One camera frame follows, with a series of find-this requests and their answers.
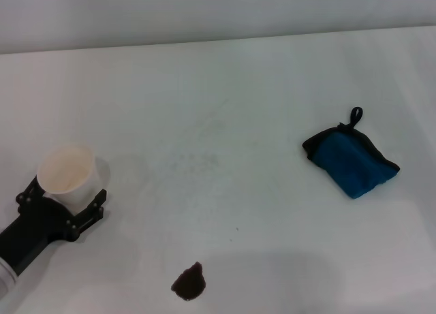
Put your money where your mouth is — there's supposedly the black water stain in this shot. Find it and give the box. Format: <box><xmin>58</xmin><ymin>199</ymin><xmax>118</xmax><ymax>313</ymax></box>
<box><xmin>170</xmin><ymin>261</ymin><xmax>208</xmax><ymax>302</ymax></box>

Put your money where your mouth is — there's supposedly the blue rag with black trim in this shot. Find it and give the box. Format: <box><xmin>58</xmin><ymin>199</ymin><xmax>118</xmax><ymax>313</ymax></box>
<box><xmin>302</xmin><ymin>106</ymin><xmax>401</xmax><ymax>200</ymax></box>

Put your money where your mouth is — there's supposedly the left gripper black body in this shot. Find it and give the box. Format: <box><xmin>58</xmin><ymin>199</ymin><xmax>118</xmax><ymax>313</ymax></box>
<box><xmin>0</xmin><ymin>195</ymin><xmax>75</xmax><ymax>277</ymax></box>

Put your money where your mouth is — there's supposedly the white paper cup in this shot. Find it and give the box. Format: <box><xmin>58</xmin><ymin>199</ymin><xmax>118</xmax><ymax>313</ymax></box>
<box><xmin>36</xmin><ymin>143</ymin><xmax>105</xmax><ymax>215</ymax></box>

